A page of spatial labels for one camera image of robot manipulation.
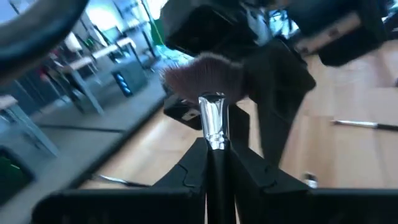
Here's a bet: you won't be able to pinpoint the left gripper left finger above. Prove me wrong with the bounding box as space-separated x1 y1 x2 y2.
151 138 208 191

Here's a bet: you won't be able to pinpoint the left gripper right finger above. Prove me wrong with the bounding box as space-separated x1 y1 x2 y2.
229 141 312 192

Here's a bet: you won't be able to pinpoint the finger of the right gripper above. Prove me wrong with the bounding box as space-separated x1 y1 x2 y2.
162 93 250 147
244 40 317 166

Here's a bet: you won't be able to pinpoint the large black-handled makeup brush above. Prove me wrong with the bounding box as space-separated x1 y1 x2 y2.
160 52 247 224

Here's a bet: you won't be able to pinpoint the computer tower blue lights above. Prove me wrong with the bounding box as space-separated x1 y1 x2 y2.
111 70 134 98

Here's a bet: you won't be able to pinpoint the white-top table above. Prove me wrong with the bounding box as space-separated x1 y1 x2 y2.
67 36 147 75

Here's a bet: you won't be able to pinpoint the grey table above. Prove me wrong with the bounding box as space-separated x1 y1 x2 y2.
0 95 60 158

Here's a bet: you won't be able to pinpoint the black metal table frame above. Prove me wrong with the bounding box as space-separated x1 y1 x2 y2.
74 98 170 190

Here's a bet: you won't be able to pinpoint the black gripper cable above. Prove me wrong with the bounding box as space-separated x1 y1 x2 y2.
0 0 90 85

